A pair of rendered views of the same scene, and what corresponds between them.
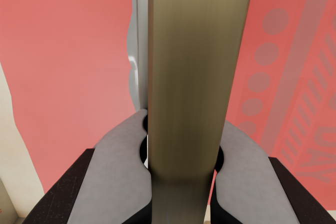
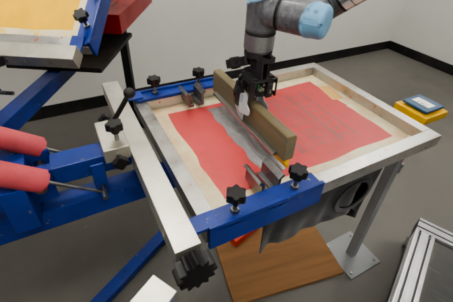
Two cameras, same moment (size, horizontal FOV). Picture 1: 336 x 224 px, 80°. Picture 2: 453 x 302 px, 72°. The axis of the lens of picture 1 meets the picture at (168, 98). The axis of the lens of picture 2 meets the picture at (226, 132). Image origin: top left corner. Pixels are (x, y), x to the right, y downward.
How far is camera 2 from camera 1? 0.91 m
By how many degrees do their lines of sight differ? 78
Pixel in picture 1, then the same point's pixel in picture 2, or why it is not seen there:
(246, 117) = not seen: hidden behind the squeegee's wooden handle
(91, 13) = (215, 132)
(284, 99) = not seen: hidden behind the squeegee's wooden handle
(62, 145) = (222, 168)
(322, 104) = (292, 127)
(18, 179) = (207, 192)
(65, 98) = (216, 152)
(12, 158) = (202, 182)
